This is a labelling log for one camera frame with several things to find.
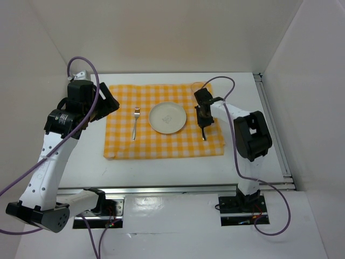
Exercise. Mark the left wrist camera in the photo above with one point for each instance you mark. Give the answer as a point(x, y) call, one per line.
point(82, 75)

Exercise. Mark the clear plastic cup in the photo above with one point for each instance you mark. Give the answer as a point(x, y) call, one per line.
point(196, 86)

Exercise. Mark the yellow white checkered cloth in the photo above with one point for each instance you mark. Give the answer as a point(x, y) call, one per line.
point(150, 144)

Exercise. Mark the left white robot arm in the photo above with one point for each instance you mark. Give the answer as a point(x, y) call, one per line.
point(39, 205)

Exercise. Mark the aluminium rail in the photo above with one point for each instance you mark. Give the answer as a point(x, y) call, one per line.
point(177, 189)
point(272, 121)

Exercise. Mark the silver fork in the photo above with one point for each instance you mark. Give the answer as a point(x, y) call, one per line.
point(136, 116)

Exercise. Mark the cream round plate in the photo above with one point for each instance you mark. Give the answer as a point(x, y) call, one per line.
point(167, 117)

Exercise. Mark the right side aluminium rail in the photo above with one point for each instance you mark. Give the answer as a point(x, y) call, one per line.
point(272, 121)

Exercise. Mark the black handled table knife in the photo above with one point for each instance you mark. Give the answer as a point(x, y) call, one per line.
point(203, 134)

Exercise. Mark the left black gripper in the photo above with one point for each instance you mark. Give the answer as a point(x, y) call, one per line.
point(108, 104)

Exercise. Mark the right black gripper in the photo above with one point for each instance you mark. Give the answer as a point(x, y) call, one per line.
point(202, 122)

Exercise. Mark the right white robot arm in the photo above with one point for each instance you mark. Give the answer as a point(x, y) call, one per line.
point(250, 137)

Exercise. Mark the front aluminium rail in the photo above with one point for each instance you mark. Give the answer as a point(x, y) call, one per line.
point(177, 189)

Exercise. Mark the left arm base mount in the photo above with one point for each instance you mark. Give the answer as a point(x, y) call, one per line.
point(108, 213)

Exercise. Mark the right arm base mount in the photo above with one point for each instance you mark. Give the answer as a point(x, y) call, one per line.
point(233, 214)

